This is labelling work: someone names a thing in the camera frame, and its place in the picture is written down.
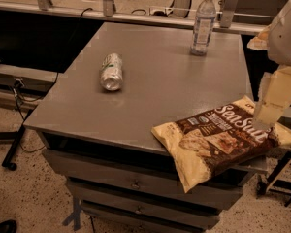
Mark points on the white power strip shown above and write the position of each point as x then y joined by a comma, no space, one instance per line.
160,11

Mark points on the black shoe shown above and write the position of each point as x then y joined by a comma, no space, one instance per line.
8,226

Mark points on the black yellow stand base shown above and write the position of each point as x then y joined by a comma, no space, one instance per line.
274,183

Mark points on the cabinet drawer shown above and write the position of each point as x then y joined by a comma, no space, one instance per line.
148,223
144,204
148,181

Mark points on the middle cabinet drawer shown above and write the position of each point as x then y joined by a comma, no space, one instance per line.
144,204

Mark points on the silver green 7up can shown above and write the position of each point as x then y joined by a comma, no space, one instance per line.
111,74

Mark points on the black wheeled stand leg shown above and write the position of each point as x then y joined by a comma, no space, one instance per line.
14,137

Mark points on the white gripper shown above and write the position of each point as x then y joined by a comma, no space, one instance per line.
285,39

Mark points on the blue tape mark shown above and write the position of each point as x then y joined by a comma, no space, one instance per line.
75,216

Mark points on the grey metal drawer cabinet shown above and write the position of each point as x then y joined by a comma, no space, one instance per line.
162,82

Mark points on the sea salt chip bag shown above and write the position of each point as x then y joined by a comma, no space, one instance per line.
205,145

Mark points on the bottom cabinet drawer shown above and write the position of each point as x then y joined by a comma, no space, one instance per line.
148,223

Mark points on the top cabinet drawer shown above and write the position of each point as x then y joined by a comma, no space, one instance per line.
148,181

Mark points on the clear plastic water bottle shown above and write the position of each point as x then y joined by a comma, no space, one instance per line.
203,26

